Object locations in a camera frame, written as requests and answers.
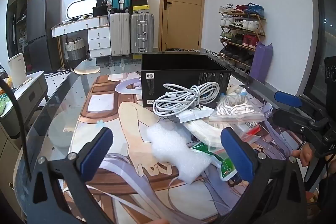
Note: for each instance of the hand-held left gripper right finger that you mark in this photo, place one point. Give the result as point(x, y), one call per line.
point(236, 153)

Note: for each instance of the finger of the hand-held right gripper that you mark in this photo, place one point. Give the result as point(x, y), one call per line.
point(287, 98)
point(288, 120)

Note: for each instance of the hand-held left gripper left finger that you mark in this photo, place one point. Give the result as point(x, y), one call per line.
point(97, 146)

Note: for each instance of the zip bag with striped cloth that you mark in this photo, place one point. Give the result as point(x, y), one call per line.
point(236, 108)

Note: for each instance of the white foam wrap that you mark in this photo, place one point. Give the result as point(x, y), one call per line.
point(170, 145)

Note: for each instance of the black cardboard box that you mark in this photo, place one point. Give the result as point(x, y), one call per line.
point(157, 87)

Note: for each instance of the person's right hand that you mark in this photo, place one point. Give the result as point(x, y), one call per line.
point(304, 154)

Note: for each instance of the clear plastic packet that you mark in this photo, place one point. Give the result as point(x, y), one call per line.
point(194, 113)
point(249, 128)

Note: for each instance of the green snack packet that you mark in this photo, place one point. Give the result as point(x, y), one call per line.
point(207, 149)

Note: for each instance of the purple bag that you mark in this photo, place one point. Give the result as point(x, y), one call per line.
point(261, 64)

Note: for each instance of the printed table mat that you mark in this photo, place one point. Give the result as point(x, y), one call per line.
point(131, 119)

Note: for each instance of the black framed window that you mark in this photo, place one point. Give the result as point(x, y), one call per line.
point(319, 29)

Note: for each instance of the wooden shoe rack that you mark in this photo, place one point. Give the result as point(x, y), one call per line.
point(260, 27)

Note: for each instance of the beige slipper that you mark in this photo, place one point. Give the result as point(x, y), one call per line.
point(86, 70)

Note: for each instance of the grey side cabinet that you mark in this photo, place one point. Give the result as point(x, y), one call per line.
point(31, 92)

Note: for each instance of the group of assorted shoes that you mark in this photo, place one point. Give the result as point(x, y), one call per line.
point(241, 26)

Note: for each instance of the wicker basket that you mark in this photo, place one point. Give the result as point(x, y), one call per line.
point(75, 49)

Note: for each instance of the pile of colourful clothes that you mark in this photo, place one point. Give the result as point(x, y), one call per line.
point(5, 103)

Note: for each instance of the white desk with drawers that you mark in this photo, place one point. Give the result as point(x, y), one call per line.
point(98, 43)

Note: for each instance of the white kettle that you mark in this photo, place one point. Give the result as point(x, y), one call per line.
point(17, 70)

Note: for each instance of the white suitcase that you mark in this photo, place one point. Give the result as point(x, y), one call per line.
point(119, 35)

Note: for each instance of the silver suitcase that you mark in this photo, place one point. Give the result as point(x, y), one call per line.
point(141, 32)

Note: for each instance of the dark grey fridge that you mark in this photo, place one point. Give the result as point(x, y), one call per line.
point(43, 29)

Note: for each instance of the wooden door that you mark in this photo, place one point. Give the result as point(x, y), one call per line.
point(183, 16)

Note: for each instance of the black bag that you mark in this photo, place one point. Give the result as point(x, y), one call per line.
point(101, 10)

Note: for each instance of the oval mirror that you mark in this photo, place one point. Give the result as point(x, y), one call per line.
point(80, 8)

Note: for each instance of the plain black shoe box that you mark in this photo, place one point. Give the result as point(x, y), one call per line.
point(139, 3)

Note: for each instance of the dark glass wardrobe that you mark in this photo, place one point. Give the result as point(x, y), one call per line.
point(18, 3)

